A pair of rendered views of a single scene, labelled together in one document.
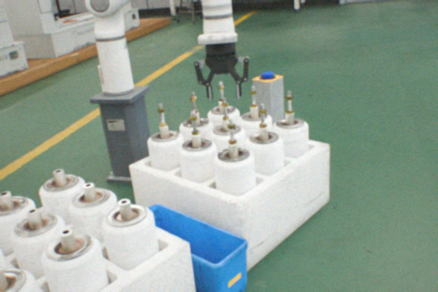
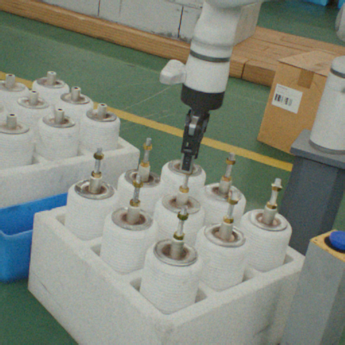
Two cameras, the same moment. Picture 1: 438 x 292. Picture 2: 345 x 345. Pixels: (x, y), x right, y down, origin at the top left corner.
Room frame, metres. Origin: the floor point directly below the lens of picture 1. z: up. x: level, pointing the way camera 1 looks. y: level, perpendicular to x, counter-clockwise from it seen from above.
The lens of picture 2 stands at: (1.11, -1.05, 0.80)
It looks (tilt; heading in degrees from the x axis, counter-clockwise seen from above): 25 degrees down; 91
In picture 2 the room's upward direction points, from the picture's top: 10 degrees clockwise
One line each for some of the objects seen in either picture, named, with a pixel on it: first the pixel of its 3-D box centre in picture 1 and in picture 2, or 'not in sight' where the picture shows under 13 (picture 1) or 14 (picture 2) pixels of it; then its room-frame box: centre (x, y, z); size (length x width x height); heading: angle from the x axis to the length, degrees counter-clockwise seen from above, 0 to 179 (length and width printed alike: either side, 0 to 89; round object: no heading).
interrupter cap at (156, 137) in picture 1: (165, 136); (184, 168); (1.11, 0.14, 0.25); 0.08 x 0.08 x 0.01
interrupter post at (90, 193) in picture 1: (90, 192); (59, 116); (0.80, 0.27, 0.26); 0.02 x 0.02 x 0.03
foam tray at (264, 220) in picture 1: (232, 184); (167, 274); (1.12, -0.02, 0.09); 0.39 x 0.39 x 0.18; 47
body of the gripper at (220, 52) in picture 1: (221, 55); (199, 106); (1.12, -0.02, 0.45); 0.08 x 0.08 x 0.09
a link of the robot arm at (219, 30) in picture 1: (218, 27); (197, 65); (1.10, -0.02, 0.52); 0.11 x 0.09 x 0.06; 174
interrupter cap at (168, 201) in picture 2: (227, 130); (180, 204); (1.12, -0.02, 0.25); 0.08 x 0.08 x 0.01
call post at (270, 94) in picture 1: (269, 124); (315, 322); (1.38, -0.17, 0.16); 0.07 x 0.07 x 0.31; 47
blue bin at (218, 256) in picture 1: (185, 253); (55, 231); (0.86, 0.10, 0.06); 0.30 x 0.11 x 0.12; 47
